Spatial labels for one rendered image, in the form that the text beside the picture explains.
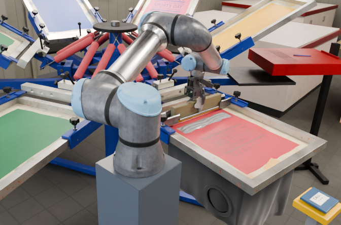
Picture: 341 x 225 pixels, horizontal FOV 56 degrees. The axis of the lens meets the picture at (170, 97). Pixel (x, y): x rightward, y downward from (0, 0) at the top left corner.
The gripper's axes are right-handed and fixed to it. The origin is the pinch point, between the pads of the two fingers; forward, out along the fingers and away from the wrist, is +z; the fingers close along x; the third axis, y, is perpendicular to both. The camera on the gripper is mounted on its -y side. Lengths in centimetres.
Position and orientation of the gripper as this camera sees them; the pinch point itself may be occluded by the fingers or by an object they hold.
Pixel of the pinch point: (197, 108)
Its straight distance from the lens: 178.6
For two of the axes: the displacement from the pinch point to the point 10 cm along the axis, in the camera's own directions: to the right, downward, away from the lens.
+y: -7.7, 2.1, -6.1
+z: -0.5, 9.2, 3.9
